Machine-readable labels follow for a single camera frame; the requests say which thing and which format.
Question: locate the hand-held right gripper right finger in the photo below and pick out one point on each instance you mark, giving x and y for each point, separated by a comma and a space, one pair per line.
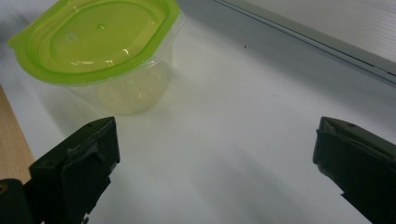
361, 165

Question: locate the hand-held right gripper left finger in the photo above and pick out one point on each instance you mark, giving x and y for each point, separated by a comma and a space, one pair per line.
74, 174

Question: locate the clear plastic container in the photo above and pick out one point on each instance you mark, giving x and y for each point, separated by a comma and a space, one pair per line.
134, 90

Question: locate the green plastic lid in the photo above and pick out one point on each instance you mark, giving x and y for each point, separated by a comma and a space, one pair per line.
99, 40

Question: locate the white metal frame rack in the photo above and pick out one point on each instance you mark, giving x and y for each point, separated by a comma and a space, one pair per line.
336, 28

